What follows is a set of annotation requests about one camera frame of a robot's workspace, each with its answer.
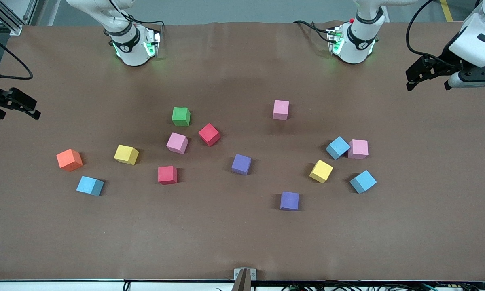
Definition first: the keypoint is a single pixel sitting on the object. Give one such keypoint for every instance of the purple foam cube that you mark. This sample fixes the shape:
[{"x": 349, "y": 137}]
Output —
[
  {"x": 241, "y": 164},
  {"x": 289, "y": 201}
]

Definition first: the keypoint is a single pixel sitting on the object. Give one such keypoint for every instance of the brown table mat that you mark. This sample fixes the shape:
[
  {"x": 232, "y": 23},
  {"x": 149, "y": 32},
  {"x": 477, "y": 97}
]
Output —
[{"x": 242, "y": 234}]

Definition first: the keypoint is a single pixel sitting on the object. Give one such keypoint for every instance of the brown post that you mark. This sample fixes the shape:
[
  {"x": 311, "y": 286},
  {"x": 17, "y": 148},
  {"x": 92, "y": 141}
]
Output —
[{"x": 242, "y": 283}]

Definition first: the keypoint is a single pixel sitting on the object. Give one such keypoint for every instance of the green foam cube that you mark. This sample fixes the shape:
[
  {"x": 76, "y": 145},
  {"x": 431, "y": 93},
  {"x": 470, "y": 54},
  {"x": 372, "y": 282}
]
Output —
[{"x": 181, "y": 116}]

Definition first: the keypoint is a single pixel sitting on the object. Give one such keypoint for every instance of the pink foam cube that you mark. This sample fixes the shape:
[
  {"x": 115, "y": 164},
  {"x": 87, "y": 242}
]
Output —
[
  {"x": 359, "y": 148},
  {"x": 280, "y": 110},
  {"x": 177, "y": 143}
]

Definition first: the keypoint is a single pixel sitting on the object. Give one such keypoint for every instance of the orange foam cube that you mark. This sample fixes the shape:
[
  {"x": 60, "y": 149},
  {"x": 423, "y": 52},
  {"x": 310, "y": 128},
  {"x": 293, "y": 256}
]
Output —
[{"x": 69, "y": 159}]

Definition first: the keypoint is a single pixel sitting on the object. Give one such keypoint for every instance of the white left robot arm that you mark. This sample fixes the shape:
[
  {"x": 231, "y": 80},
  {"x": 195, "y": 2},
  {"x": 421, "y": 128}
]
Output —
[{"x": 357, "y": 52}]

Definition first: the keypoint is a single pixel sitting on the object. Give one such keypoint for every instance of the red foam cube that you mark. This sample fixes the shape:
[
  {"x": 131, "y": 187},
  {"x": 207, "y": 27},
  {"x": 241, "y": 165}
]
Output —
[
  {"x": 209, "y": 134},
  {"x": 167, "y": 174}
]

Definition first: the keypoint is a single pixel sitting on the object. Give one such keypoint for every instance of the yellow foam cube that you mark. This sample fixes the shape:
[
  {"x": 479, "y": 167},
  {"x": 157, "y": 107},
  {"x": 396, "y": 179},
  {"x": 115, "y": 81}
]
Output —
[
  {"x": 126, "y": 154},
  {"x": 321, "y": 171}
]

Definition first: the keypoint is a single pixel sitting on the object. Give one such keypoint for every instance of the grey metal bracket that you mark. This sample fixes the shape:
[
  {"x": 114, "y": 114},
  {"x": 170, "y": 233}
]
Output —
[{"x": 254, "y": 271}]

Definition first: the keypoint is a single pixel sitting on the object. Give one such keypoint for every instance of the blue foam cube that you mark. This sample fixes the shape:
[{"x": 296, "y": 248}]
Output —
[
  {"x": 89, "y": 185},
  {"x": 363, "y": 181},
  {"x": 337, "y": 147}
]

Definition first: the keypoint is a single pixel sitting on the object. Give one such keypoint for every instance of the aluminium frame post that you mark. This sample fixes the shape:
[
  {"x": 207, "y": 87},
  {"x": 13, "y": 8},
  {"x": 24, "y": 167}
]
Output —
[{"x": 13, "y": 25}]

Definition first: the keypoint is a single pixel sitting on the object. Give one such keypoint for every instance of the white table edge rail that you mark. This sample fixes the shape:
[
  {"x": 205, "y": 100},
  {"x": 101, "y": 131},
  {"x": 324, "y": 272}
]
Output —
[{"x": 64, "y": 286}]

